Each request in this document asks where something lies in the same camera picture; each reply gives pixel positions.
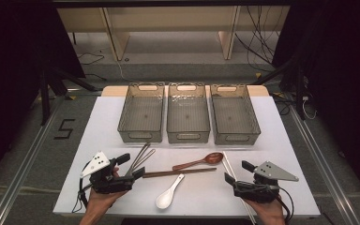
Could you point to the clear grey plastic bin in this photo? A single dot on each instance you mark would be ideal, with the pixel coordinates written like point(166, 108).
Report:
point(142, 115)
point(187, 115)
point(234, 117)

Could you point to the short aluminium rail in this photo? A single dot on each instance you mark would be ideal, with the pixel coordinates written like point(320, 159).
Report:
point(84, 91)

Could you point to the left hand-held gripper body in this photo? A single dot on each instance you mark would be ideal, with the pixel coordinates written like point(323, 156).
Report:
point(106, 184)

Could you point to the person's left hand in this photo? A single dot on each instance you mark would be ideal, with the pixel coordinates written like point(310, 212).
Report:
point(101, 201)

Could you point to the black metal stand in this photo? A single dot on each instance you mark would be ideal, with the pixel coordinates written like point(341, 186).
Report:
point(45, 100)
point(299, 90)

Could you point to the person's right hand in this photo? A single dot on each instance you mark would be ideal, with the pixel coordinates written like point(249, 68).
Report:
point(268, 209)

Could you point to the aluminium floor rail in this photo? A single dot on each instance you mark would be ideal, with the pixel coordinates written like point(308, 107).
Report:
point(325, 165)
point(22, 175)

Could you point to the black curtain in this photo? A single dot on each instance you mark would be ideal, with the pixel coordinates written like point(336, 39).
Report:
point(12, 78)
point(347, 78)

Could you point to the white chopstick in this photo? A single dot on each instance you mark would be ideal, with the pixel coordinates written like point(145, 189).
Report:
point(230, 163)
point(227, 165)

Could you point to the brown wooden spoon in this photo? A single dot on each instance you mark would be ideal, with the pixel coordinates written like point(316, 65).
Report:
point(212, 158)

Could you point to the metal table knife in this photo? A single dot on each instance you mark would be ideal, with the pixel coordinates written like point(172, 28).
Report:
point(143, 152)

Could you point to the white ceramic spoon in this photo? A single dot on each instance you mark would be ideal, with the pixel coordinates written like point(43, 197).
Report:
point(165, 198)

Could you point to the light wooden desk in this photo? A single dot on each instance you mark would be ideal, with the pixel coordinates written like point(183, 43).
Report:
point(168, 18)

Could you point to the wooden table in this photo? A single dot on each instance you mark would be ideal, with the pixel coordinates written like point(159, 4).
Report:
point(114, 91)

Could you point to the yellow tape mark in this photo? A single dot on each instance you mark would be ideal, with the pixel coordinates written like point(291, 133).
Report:
point(258, 75)
point(72, 97)

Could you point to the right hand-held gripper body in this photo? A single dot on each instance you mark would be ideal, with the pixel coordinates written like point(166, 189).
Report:
point(256, 190)

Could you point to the white table mat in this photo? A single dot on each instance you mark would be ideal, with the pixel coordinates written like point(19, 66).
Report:
point(200, 197)

